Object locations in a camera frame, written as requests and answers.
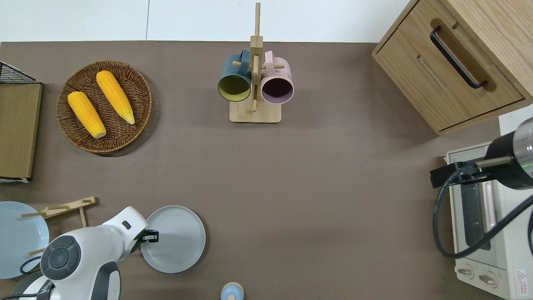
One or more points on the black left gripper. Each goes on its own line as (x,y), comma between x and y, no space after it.
(135,246)

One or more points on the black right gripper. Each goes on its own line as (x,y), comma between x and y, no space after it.
(506,175)

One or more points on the gray plate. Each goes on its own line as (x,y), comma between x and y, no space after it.
(179,241)

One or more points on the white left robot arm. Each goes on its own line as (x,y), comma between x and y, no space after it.
(91,250)

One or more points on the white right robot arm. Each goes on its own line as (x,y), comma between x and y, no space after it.
(525,141)

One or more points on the wooden plate rack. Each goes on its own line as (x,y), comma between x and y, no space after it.
(70,207)

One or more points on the light blue plate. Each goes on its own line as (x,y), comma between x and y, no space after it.
(16,233)

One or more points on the blue bottle with tan cap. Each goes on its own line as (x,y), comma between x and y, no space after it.
(232,293)

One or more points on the cream oven knob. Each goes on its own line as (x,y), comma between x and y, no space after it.
(487,279)
(465,271)

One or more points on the wooden drawer cabinet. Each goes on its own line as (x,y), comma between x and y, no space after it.
(416,83)

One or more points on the white toaster oven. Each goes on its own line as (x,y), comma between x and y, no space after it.
(512,250)

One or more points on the yellow corn cob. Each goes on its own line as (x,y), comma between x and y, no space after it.
(114,96)
(85,113)

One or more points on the brown wicker basket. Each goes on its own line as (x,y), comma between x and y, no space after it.
(137,96)

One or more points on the brown table mat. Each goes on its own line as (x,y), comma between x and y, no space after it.
(291,187)

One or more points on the wooden mug tree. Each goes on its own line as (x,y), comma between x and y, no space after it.
(255,114)

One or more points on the wooden board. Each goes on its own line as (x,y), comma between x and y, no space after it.
(18,129)

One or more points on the teal mug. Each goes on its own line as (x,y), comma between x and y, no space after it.
(233,71)

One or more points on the pink mug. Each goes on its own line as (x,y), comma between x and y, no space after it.
(283,73)

